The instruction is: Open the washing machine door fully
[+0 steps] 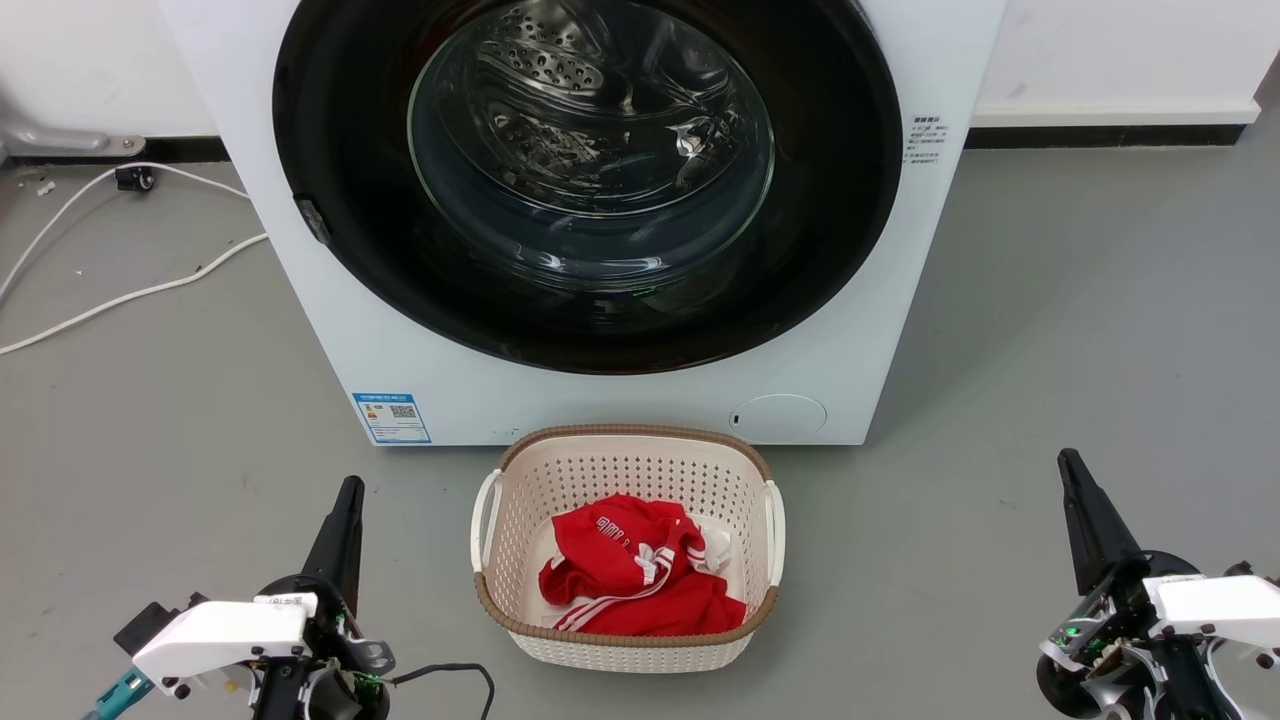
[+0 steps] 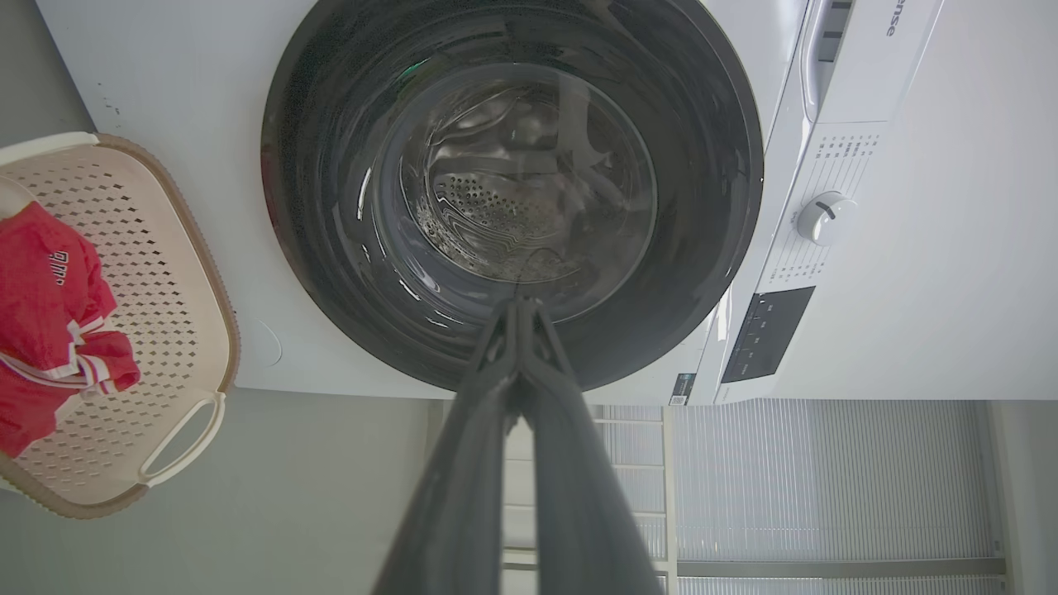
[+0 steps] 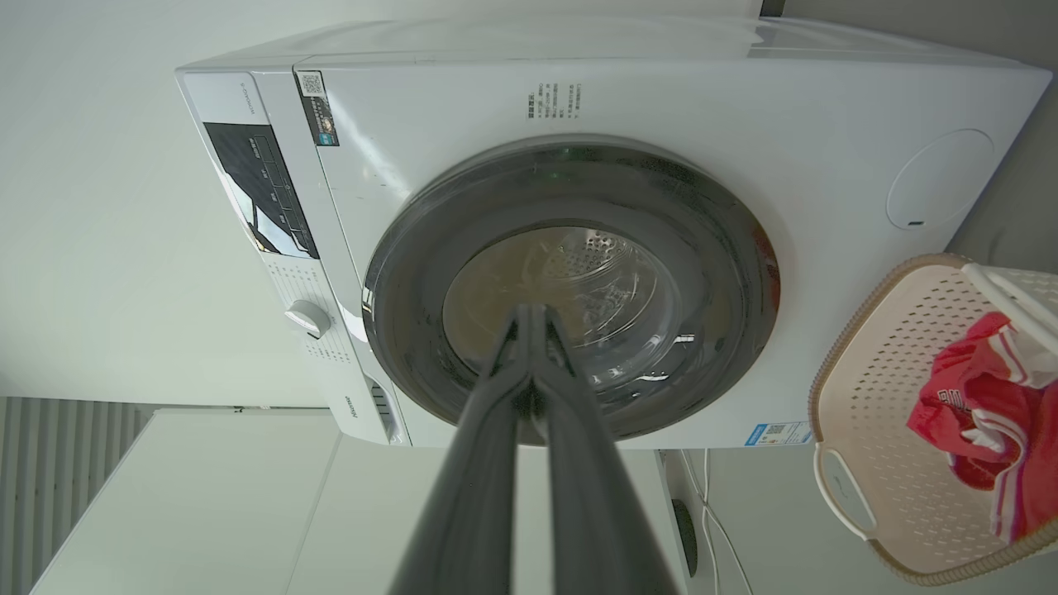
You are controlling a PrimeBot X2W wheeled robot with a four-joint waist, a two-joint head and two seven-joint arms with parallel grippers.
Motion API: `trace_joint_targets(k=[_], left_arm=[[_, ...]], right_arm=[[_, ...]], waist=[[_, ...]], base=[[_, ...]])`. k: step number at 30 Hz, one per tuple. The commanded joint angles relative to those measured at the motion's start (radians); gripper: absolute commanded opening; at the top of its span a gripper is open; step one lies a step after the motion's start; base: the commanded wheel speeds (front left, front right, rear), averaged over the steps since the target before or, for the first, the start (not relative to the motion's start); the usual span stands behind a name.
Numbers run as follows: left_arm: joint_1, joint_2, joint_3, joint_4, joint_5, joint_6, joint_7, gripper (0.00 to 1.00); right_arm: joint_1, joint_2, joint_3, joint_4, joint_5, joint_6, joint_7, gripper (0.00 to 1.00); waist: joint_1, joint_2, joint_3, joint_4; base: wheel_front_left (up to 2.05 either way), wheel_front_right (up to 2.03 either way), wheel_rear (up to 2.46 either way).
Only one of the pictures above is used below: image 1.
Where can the round black glass washer door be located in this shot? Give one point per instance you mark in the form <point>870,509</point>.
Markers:
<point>350,140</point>

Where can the blue energy label sticker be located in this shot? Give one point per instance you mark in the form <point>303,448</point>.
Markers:
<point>392,417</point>

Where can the grey pipe with bracket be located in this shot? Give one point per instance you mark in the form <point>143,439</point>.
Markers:
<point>60,139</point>

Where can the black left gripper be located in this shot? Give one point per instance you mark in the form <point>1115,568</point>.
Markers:
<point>330,660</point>

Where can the white front-load washing machine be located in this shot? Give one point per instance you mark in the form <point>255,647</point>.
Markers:
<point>320,320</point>

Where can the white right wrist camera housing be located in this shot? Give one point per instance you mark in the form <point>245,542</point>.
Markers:
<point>1220,605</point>

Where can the round white filter cover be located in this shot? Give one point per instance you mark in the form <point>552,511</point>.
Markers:
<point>780,417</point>

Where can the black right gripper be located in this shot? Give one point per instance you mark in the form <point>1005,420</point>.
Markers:
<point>1120,620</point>

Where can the small black plug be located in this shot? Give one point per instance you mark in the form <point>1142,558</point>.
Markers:
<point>134,178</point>

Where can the black text sticker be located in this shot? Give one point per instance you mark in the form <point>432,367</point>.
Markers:
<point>924,140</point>

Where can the red striped garment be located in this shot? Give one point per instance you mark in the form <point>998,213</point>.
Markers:
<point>630,575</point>

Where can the white garment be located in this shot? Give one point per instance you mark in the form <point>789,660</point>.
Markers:
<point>715,545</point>

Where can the cream perforated laundry basket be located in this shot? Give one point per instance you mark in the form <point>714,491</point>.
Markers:
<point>620,470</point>

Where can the stainless steel washer drum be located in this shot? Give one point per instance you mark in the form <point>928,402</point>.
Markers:
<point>570,90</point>

